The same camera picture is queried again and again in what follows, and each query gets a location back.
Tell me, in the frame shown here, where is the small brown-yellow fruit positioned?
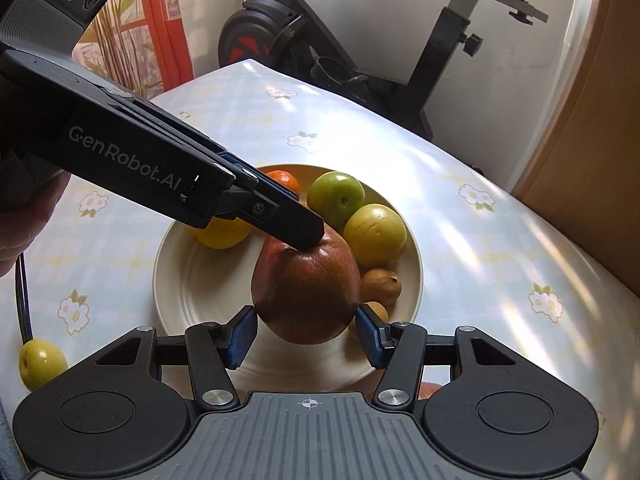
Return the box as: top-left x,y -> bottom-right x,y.
360,269 -> 402,307

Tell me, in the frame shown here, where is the small brown kiwi fruit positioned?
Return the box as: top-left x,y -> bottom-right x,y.
348,301 -> 390,340

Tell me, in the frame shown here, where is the green apple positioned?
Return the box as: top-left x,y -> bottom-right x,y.
307,171 -> 366,232

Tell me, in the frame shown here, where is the beige round plate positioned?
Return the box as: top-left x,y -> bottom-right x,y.
152,162 -> 426,392

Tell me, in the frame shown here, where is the black cable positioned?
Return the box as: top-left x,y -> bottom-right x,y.
13,251 -> 36,344

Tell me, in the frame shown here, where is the small orange mandarin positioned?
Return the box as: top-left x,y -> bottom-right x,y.
266,169 -> 300,200

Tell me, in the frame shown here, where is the red patterned curtain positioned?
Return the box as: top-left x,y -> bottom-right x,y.
143,0 -> 193,93

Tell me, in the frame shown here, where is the person's left hand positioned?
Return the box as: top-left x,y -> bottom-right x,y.
0,171 -> 70,278

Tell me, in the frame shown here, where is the wooden wardrobe panel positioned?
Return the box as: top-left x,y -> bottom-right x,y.
513,0 -> 639,292

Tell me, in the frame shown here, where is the dark red apple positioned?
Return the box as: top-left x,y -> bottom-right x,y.
250,226 -> 360,344

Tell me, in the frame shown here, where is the black exercise bike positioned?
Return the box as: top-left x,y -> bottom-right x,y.
217,0 -> 548,140

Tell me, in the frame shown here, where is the yellow-green apple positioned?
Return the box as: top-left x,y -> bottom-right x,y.
18,339 -> 68,391
343,204 -> 408,268

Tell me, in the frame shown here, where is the large yellow orange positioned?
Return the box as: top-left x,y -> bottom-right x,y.
191,218 -> 253,250

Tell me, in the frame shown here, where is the green potted plant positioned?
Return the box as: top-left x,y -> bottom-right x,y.
73,0 -> 164,99

